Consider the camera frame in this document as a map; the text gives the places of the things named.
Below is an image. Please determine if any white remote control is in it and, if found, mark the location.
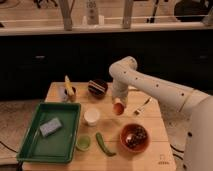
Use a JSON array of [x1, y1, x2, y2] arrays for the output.
[[86, 0, 99, 25]]

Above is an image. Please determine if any green chili pepper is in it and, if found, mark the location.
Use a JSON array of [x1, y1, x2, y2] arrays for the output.
[[95, 132, 116, 157]]

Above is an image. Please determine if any yellow banana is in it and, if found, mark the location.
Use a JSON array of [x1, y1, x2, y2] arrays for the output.
[[65, 75, 73, 95]]

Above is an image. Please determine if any white paper cup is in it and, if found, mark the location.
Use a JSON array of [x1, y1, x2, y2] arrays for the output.
[[84, 108, 100, 126]]

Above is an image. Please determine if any small orange apple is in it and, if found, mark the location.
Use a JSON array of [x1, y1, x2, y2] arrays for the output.
[[113, 103, 124, 115]]

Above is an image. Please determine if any green plastic tray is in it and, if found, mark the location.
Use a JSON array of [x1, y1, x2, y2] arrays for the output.
[[17, 102, 81, 163]]

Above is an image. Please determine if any dark striped bowl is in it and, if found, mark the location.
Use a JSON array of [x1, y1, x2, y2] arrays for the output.
[[88, 79, 108, 99]]

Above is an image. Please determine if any blue sponge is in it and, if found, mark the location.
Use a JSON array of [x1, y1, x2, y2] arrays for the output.
[[39, 118, 62, 137]]

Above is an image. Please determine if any orange bowl with dark contents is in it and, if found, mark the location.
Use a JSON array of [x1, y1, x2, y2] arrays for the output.
[[119, 123, 150, 154]]

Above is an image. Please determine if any black floor cable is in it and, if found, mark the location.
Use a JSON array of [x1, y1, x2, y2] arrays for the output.
[[170, 144, 186, 171]]

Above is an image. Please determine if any small green cup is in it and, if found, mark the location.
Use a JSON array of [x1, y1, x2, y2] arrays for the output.
[[76, 135, 91, 151]]

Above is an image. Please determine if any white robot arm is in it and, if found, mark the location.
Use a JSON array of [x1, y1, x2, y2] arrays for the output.
[[109, 56, 213, 171]]

